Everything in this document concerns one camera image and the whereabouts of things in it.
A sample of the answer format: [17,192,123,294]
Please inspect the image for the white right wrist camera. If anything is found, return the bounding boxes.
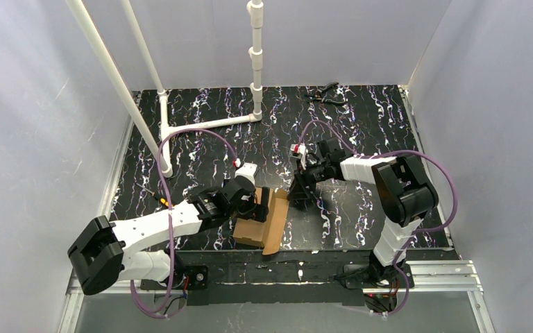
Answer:
[290,144,307,170]

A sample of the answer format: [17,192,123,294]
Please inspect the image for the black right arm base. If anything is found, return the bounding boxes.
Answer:
[330,257,414,314]

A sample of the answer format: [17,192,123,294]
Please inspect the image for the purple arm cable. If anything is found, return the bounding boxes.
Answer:
[130,128,240,321]
[299,119,459,318]

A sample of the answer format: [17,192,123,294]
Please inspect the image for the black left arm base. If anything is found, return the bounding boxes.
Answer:
[157,264,209,293]

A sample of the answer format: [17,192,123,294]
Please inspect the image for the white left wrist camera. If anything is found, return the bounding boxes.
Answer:
[234,158,257,185]

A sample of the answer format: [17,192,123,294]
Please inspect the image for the white PVC pipe frame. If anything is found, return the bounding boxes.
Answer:
[65,0,266,179]

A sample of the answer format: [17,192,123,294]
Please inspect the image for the brown cardboard paper box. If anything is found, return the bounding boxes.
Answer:
[233,187,289,256]

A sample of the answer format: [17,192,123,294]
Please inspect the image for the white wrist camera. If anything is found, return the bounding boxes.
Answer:
[234,158,257,185]
[290,144,307,170]

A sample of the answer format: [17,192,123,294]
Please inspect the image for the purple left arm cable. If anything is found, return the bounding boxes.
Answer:
[130,128,240,321]

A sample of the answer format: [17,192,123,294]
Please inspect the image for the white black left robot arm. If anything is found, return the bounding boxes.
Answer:
[67,176,271,296]

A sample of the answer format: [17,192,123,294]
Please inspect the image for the aluminium rail frame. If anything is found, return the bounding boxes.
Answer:
[57,114,484,333]

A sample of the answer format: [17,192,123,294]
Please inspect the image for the black pliers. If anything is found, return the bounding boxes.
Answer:
[304,82,347,106]

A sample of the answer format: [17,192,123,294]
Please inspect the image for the yellow black screwdriver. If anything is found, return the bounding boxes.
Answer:
[152,192,169,207]

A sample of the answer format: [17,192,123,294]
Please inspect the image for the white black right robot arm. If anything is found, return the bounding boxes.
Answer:
[287,139,439,276]

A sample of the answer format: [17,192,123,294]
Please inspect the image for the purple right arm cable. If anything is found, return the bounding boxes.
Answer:
[299,119,459,318]

